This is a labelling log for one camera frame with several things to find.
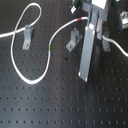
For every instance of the long grey gripper finger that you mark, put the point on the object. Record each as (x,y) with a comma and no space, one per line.
(88,45)

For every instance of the grey middle cable clip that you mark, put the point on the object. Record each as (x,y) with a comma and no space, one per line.
(75,39)

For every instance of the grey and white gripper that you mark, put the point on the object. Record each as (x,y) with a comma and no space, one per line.
(102,6)

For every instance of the green electronic part at edge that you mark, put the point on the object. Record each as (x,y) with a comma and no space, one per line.
(123,20)

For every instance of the grey left cable clip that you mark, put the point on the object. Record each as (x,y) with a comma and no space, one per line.
(27,37)

